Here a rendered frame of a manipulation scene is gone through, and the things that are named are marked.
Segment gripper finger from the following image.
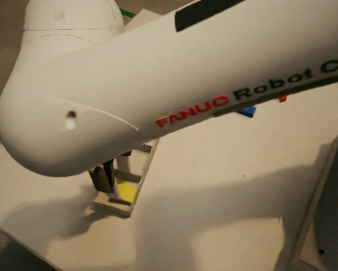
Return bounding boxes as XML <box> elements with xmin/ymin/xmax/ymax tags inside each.
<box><xmin>115</xmin><ymin>151</ymin><xmax>132</xmax><ymax>173</ymax></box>
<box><xmin>87</xmin><ymin>158</ymin><xmax>120</xmax><ymax>200</ymax></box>

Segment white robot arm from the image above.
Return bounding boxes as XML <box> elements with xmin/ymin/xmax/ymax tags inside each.
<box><xmin>0</xmin><ymin>0</ymin><xmax>338</xmax><ymax>178</ymax></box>

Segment beige rack of three bins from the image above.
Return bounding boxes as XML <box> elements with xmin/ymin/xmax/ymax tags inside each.
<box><xmin>93</xmin><ymin>137</ymin><xmax>161</xmax><ymax>217</ymax></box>

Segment blue rectangular block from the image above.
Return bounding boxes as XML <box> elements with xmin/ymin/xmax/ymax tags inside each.
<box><xmin>235</xmin><ymin>105</ymin><xmax>256</xmax><ymax>118</ymax></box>

